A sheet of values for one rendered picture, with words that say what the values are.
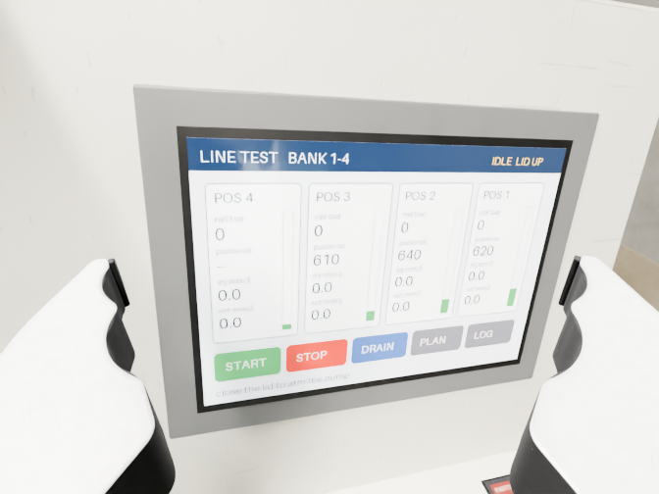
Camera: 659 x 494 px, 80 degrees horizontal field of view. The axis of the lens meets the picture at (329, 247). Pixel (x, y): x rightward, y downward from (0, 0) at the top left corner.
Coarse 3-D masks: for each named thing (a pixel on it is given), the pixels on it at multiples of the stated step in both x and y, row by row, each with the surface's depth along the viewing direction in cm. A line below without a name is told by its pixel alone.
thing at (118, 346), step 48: (96, 288) 10; (48, 336) 8; (96, 336) 8; (0, 384) 7; (48, 384) 7; (96, 384) 7; (0, 432) 7; (48, 432) 6; (96, 432) 6; (144, 432) 6; (0, 480) 6; (48, 480) 6; (96, 480) 6; (144, 480) 6
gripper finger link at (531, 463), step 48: (576, 288) 10; (624, 288) 9; (576, 336) 8; (624, 336) 8; (576, 384) 7; (624, 384) 7; (528, 432) 6; (576, 432) 6; (624, 432) 6; (528, 480) 6; (576, 480) 6; (624, 480) 6
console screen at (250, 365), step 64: (192, 128) 33; (256, 128) 34; (320, 128) 36; (384, 128) 37; (448, 128) 39; (512, 128) 41; (576, 128) 43; (192, 192) 34; (256, 192) 36; (320, 192) 37; (384, 192) 39; (448, 192) 41; (512, 192) 44; (576, 192) 46; (192, 256) 36; (256, 256) 38; (320, 256) 40; (384, 256) 42; (448, 256) 44; (512, 256) 47; (192, 320) 38; (256, 320) 40; (320, 320) 42; (384, 320) 44; (448, 320) 47; (512, 320) 50; (192, 384) 40; (256, 384) 42; (320, 384) 45; (384, 384) 48; (448, 384) 51
